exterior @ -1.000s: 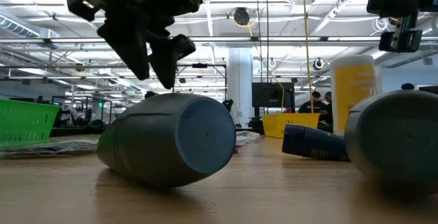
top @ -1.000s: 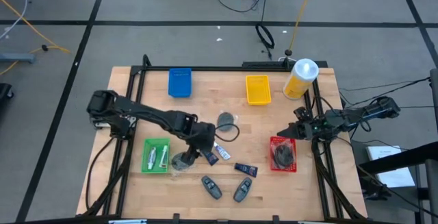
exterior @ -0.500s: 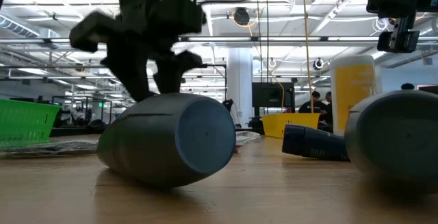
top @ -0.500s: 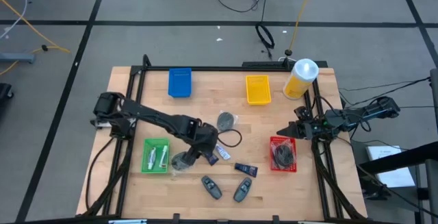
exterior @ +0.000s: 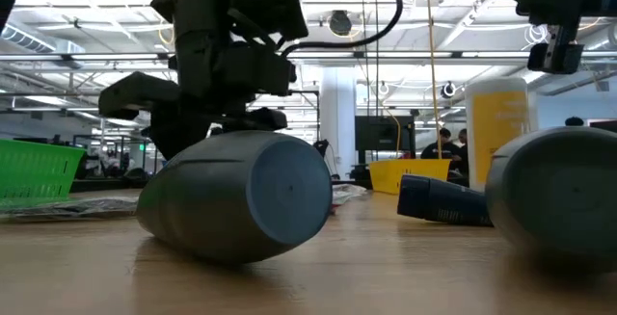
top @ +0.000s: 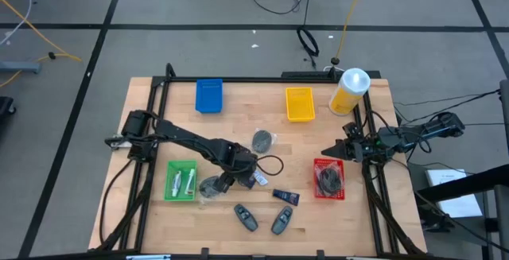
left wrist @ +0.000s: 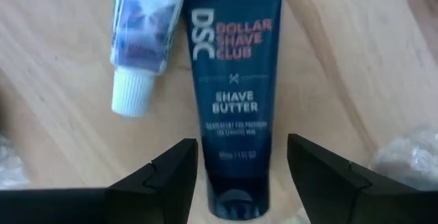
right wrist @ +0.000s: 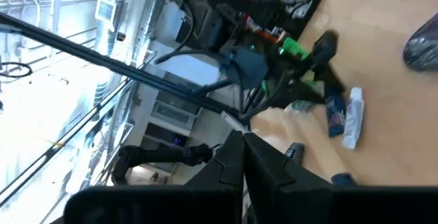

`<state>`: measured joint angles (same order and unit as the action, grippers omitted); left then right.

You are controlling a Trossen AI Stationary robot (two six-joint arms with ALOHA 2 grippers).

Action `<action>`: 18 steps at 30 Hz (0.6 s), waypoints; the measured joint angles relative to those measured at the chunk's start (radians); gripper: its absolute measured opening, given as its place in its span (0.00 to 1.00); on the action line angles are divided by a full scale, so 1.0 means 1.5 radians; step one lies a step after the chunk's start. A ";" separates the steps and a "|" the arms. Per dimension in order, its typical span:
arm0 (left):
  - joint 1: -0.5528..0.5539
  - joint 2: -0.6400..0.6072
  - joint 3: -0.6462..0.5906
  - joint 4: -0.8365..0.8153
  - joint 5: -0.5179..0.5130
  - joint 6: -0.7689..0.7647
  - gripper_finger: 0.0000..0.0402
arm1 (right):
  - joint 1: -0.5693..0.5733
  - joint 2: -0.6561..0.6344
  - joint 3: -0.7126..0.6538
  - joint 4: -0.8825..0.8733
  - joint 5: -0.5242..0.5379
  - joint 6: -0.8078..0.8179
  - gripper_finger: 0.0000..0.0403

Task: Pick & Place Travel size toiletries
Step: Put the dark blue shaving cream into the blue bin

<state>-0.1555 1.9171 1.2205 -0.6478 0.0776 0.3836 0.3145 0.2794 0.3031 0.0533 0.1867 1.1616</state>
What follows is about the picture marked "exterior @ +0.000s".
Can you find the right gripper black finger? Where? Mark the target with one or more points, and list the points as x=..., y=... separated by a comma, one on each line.
x=554, y=60

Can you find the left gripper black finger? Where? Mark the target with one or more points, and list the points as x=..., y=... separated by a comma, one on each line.
x=255, y=120
x=169, y=127

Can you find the dark grey deodorant bottle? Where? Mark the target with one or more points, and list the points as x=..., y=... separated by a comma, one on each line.
x=231, y=199

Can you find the grey remote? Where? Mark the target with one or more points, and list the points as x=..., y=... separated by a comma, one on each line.
x=554, y=194

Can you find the navy travel bottle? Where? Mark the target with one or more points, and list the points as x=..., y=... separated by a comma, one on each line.
x=438, y=202

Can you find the background black robot arm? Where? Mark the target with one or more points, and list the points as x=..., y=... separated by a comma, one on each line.
x=320, y=149

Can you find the white yellow wipes canister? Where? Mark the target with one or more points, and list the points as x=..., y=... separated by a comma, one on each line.
x=496, y=132

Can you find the green plastic basket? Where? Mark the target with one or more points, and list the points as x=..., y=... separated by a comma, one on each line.
x=38, y=170

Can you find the yellow plastic basket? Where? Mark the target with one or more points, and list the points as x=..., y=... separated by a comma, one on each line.
x=410, y=175

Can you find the black aluminium table frame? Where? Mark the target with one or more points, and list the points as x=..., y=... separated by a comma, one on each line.
x=111, y=186

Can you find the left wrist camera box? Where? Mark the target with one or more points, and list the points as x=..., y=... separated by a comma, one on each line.
x=270, y=2

